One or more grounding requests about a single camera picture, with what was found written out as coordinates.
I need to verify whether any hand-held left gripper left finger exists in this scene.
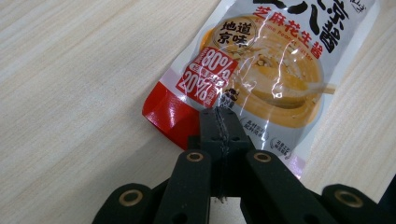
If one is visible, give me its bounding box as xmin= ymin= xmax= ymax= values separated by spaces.
xmin=187 ymin=106 xmax=226 ymax=198

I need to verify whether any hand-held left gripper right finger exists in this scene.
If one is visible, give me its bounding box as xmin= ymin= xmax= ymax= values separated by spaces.
xmin=219 ymin=106 xmax=254 ymax=198

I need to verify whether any white red-bottomed sauce packet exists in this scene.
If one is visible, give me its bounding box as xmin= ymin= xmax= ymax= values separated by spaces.
xmin=141 ymin=0 xmax=381 ymax=180

